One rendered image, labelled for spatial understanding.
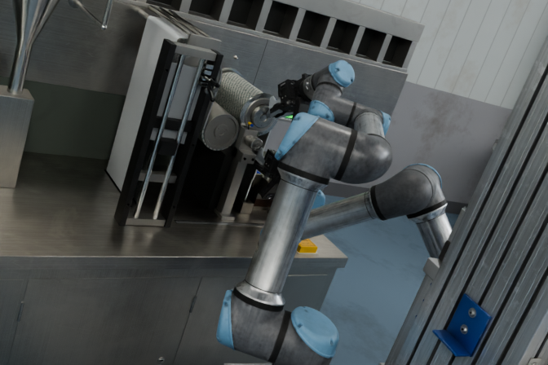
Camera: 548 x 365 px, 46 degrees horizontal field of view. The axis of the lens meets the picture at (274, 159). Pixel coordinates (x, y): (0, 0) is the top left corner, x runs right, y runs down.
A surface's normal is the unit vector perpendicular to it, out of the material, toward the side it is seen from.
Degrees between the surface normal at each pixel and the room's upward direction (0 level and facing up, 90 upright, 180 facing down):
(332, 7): 90
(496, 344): 90
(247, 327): 76
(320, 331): 7
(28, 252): 0
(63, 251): 0
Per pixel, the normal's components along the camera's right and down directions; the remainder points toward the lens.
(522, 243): -0.86, -0.14
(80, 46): 0.50, 0.43
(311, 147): -0.04, 0.05
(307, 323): 0.44, -0.85
